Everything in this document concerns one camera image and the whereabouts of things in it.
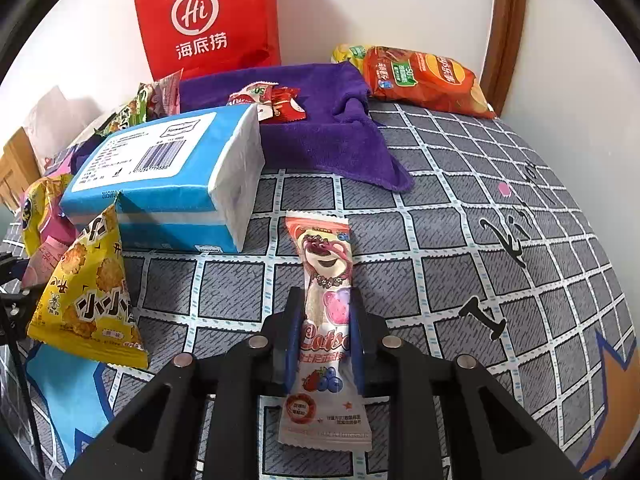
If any yellow and pink snack packet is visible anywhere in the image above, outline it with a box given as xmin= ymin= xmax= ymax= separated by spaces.
xmin=15 ymin=176 xmax=78 ymax=256

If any purple towel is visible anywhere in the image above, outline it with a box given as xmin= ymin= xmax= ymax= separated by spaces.
xmin=170 ymin=62 xmax=415 ymax=193

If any yellow triangular snack packet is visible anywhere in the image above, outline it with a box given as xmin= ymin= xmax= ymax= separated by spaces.
xmin=26 ymin=192 xmax=150 ymax=370

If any yellow potato chip bag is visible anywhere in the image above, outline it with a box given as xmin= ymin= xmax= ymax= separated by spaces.
xmin=331 ymin=44 xmax=371 ymax=66

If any blue white tissue pack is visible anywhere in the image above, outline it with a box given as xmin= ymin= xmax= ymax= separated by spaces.
xmin=60 ymin=104 xmax=266 ymax=253

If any pink strawberry snack packet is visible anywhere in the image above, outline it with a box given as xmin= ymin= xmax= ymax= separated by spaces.
xmin=227 ymin=81 xmax=281 ymax=121

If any orange potato chip bag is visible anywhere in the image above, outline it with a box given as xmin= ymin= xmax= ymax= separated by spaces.
xmin=361 ymin=46 xmax=497 ymax=120

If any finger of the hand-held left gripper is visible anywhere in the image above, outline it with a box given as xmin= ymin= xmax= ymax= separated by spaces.
xmin=0 ymin=252 xmax=26 ymax=282
xmin=0 ymin=287 xmax=40 ymax=333

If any pink bear print snack bar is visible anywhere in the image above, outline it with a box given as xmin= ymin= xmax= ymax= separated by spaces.
xmin=277 ymin=211 xmax=373 ymax=453

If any green snack packet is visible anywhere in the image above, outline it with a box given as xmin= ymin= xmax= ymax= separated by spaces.
xmin=95 ymin=82 xmax=161 ymax=136

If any red paper shopping bag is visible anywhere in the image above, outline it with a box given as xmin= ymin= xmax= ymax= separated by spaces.
xmin=132 ymin=0 xmax=282 ymax=81

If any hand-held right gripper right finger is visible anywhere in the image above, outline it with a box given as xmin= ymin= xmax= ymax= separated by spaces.
xmin=349 ymin=287 xmax=583 ymax=480

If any red and white snack packet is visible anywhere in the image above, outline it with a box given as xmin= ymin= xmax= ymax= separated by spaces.
xmin=260 ymin=102 xmax=307 ymax=125

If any brown wooden door frame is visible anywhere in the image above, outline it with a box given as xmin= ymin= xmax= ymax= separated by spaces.
xmin=479 ymin=0 xmax=530 ymax=116

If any white paper bag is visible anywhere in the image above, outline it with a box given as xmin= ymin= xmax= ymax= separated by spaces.
xmin=22 ymin=85 xmax=101 ymax=161

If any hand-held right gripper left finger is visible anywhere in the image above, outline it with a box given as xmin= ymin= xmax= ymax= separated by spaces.
xmin=62 ymin=287 xmax=307 ymax=480

